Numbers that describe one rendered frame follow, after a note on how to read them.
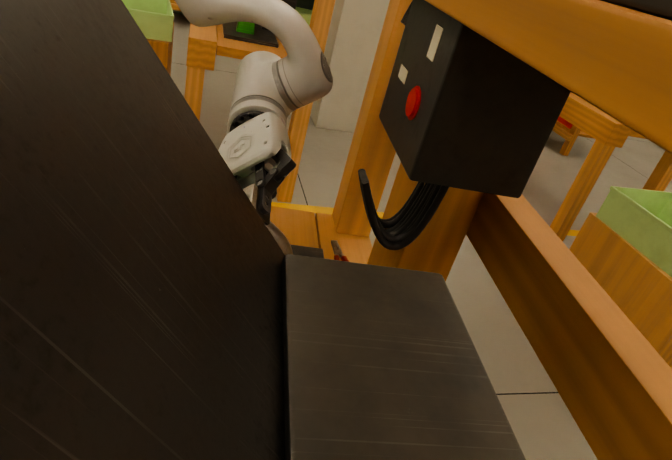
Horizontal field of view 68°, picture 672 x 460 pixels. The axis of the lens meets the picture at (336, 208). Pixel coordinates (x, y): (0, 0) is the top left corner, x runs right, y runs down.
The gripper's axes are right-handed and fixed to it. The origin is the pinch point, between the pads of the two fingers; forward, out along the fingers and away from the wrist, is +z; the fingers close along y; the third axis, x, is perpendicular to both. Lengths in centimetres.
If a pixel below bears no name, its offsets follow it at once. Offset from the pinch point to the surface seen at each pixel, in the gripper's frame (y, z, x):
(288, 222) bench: -26, -43, 42
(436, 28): 28.3, -2.3, -7.9
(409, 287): 15.2, 11.6, 9.1
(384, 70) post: 13, -53, 23
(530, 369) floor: -3, -61, 204
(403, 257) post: 8.9, -6.2, 26.1
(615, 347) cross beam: 31.0, 20.0, 16.9
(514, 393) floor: -11, -47, 190
